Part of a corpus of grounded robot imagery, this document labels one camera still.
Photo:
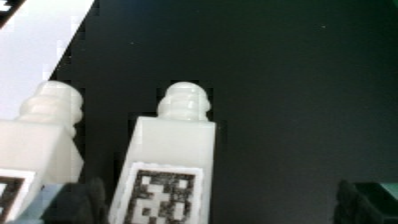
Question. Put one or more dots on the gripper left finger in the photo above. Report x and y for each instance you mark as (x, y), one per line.
(67, 204)

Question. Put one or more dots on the white sheet with markers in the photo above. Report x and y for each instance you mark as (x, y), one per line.
(37, 26)

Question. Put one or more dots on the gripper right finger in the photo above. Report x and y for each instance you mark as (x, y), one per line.
(366, 203)

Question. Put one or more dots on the white leg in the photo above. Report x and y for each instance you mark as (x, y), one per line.
(163, 188)
(39, 157)

